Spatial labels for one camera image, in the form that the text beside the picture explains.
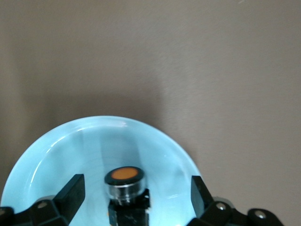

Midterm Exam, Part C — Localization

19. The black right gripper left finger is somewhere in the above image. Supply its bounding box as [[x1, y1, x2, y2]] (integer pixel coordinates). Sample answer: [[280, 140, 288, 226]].
[[0, 173, 85, 226]]

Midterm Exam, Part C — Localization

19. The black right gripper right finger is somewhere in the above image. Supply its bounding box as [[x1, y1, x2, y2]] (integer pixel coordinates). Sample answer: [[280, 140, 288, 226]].
[[190, 175, 286, 226]]

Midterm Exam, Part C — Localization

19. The black orange small connector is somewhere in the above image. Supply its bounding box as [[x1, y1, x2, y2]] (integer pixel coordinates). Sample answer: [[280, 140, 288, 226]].
[[104, 166, 151, 226]]

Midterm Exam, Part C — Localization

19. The light blue round plate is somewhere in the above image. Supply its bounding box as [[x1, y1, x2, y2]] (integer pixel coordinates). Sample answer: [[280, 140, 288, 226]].
[[0, 115, 203, 226]]

